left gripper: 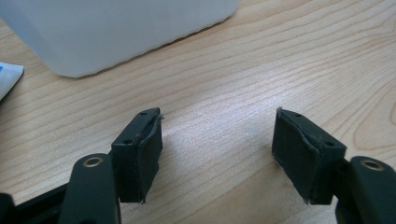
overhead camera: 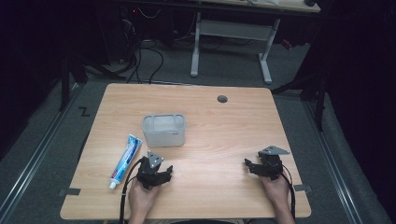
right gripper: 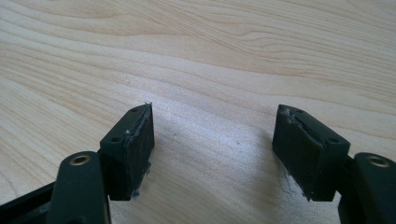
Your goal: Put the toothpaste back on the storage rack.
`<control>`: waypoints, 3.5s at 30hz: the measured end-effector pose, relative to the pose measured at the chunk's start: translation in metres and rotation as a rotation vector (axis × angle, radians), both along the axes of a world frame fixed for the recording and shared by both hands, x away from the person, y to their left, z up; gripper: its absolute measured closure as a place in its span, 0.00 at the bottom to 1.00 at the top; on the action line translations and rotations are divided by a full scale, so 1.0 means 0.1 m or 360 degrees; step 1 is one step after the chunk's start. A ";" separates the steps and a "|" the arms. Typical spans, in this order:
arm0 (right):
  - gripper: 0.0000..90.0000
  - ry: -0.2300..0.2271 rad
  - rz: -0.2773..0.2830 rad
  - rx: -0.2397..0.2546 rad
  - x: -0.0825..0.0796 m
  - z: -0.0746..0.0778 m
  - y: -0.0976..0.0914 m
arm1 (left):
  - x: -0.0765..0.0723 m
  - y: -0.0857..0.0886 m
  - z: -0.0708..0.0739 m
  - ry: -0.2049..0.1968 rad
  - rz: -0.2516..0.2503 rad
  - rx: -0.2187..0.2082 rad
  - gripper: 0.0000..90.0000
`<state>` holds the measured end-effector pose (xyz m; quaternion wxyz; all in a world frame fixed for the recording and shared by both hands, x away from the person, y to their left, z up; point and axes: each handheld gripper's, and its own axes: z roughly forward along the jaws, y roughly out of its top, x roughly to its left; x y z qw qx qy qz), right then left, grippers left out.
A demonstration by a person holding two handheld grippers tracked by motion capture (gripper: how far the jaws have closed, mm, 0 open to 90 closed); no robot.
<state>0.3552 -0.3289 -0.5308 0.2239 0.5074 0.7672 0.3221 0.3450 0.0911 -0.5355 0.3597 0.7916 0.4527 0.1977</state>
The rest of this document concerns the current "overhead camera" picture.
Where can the metal floor rail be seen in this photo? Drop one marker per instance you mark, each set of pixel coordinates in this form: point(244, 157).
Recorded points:
point(34, 155)
point(334, 168)

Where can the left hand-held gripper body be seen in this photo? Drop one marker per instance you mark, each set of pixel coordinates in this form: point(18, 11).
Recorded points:
point(148, 175)

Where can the black metal stand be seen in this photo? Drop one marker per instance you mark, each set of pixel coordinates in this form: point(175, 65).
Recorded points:
point(65, 81)
point(319, 102)

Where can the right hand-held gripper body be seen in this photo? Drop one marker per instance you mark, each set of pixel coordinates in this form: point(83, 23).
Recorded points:
point(270, 165)

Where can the grey tape strip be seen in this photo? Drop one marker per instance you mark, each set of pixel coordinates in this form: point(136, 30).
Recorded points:
point(70, 192)
point(302, 188)

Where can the blue white toothpaste tube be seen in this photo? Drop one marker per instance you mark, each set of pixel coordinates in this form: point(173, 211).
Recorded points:
point(126, 161)

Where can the white desk frame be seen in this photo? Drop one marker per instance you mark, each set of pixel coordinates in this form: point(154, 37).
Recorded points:
point(233, 29)

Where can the grey plastic storage box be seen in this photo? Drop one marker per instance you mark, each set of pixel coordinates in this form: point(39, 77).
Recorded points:
point(164, 133)

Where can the person's left hand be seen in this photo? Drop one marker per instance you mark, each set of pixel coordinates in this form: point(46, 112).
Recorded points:
point(141, 197)

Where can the person's right hand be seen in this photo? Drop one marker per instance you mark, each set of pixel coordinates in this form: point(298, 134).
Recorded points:
point(277, 191)

